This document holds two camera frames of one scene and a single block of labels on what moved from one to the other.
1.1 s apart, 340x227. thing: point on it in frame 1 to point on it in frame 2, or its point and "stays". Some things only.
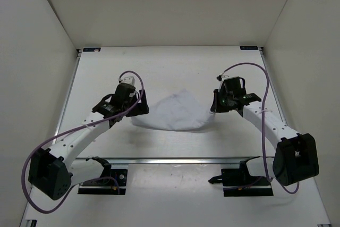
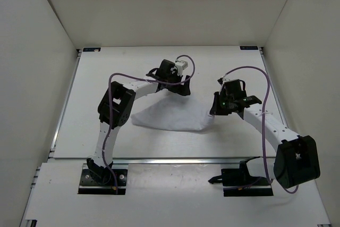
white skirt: x=178 y=111 stays
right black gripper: x=215 y=107 stays
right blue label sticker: x=249 y=48 stays
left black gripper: x=143 y=108 to x=181 y=89
